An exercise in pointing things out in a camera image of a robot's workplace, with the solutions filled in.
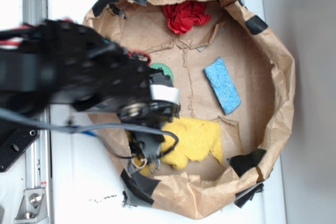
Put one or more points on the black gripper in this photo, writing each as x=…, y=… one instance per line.
x=163, y=107

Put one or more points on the yellow cloth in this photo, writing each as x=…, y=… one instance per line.
x=199, y=151

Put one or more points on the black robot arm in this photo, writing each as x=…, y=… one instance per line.
x=60, y=62

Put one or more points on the green foam ball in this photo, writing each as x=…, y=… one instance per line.
x=166, y=69

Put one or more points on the blue sponge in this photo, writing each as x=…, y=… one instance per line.
x=223, y=86

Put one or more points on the brown paper bag bin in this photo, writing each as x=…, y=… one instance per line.
x=253, y=136

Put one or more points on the red crumpled paper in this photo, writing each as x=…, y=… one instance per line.
x=182, y=17

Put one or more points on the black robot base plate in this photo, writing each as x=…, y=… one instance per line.
x=15, y=140

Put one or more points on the metal corner bracket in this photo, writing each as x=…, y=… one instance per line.
x=33, y=207

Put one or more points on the aluminium rail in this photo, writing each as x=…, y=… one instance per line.
x=38, y=155

